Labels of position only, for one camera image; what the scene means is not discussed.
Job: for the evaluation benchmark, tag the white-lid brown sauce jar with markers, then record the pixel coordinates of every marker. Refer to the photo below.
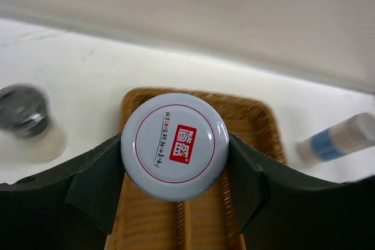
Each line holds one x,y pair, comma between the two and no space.
174,146

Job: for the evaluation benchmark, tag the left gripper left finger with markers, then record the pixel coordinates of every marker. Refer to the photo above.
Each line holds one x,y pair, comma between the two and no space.
70,206

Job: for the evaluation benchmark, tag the black-cap white powder grinder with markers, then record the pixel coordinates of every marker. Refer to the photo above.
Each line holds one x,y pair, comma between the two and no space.
32,133

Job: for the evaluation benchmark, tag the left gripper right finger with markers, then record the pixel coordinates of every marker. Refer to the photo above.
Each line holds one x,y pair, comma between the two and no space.
277,207

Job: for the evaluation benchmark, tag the silver-cap blue-label tall jar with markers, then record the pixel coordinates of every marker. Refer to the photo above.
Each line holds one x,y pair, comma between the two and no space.
342,139

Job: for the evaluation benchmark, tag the brown wicker divided basket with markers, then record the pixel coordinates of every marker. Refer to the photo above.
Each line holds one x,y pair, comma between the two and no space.
204,222

